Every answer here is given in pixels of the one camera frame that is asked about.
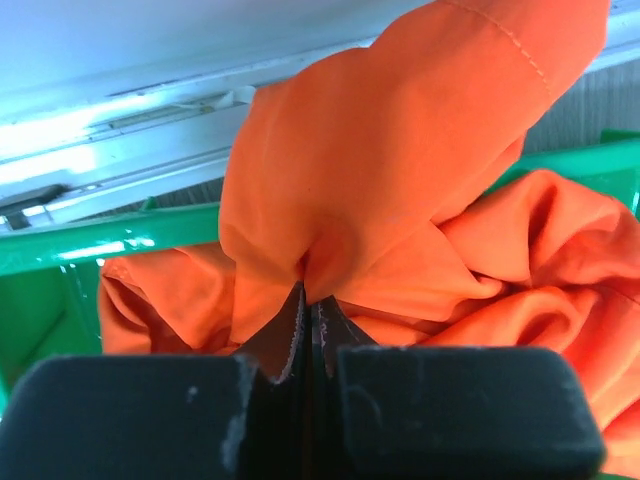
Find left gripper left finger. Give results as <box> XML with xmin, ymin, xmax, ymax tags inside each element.
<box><xmin>1</xmin><ymin>285</ymin><xmax>306</xmax><ymax>479</ymax></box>

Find orange shorts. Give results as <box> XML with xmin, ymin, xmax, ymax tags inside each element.
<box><xmin>98</xmin><ymin>1</ymin><xmax>639</xmax><ymax>477</ymax></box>

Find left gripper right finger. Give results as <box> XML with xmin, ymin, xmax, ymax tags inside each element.
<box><xmin>310</xmin><ymin>298</ymin><xmax>606</xmax><ymax>479</ymax></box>

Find green plastic tray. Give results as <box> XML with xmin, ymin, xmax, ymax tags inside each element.
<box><xmin>1</xmin><ymin>129</ymin><xmax>639</xmax><ymax>404</ymax></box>

